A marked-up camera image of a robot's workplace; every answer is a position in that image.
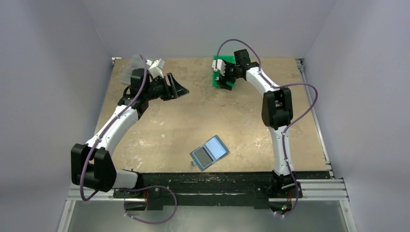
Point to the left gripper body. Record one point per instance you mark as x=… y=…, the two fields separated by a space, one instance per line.
x=158 y=89

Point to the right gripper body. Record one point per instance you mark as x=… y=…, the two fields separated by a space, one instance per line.
x=228 y=74

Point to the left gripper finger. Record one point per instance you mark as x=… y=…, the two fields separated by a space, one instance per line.
x=172 y=82
x=183 y=91

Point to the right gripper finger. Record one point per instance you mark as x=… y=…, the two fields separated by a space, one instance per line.
x=222 y=75
x=227 y=84

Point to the blue card holder wallet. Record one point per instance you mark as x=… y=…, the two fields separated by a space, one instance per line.
x=209 y=153

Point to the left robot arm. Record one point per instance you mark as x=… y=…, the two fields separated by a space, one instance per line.
x=92 y=165

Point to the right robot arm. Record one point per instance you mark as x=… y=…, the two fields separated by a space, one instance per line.
x=276 y=114

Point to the clear plastic organizer box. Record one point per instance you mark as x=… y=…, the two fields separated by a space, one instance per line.
x=134 y=63

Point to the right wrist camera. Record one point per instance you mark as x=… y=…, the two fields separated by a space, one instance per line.
x=218 y=64

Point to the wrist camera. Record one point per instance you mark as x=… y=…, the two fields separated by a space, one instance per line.
x=155 y=67
x=218 y=64

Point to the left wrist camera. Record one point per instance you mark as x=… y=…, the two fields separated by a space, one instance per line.
x=155 y=67

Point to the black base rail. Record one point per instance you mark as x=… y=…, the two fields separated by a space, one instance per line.
x=170 y=199

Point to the aluminium frame rail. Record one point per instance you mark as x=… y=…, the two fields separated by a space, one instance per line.
x=314 y=185

